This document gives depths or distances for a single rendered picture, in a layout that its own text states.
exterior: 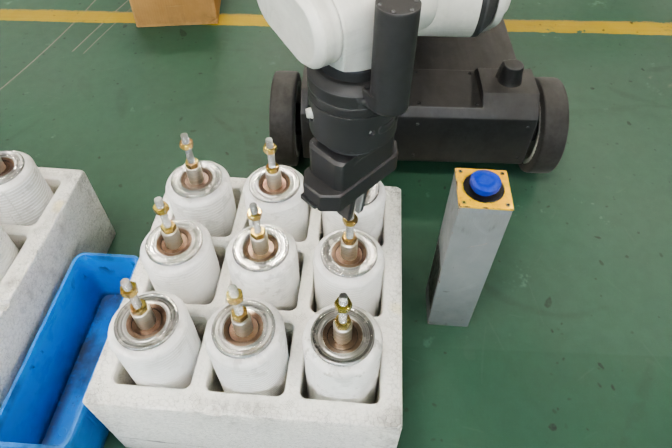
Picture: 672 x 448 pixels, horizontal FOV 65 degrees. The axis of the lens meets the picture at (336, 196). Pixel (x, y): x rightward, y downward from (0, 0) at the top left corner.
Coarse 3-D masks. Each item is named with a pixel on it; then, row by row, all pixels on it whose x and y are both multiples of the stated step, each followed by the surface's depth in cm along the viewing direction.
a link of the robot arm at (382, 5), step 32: (352, 0) 40; (384, 0) 39; (416, 0) 38; (352, 32) 41; (384, 32) 39; (416, 32) 39; (352, 64) 43; (384, 64) 41; (320, 96) 46; (352, 96) 45; (384, 96) 43
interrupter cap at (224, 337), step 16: (256, 304) 64; (224, 320) 63; (256, 320) 63; (272, 320) 63; (224, 336) 61; (256, 336) 62; (272, 336) 61; (224, 352) 60; (240, 352) 60; (256, 352) 60
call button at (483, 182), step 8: (472, 176) 68; (480, 176) 68; (488, 176) 68; (496, 176) 68; (472, 184) 67; (480, 184) 67; (488, 184) 67; (496, 184) 67; (480, 192) 67; (488, 192) 67; (496, 192) 67
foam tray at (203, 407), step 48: (240, 192) 87; (384, 240) 80; (144, 288) 74; (384, 288) 74; (288, 336) 74; (384, 336) 69; (96, 384) 65; (192, 384) 65; (288, 384) 65; (384, 384) 65; (144, 432) 71; (192, 432) 69; (240, 432) 67; (288, 432) 66; (336, 432) 64; (384, 432) 63
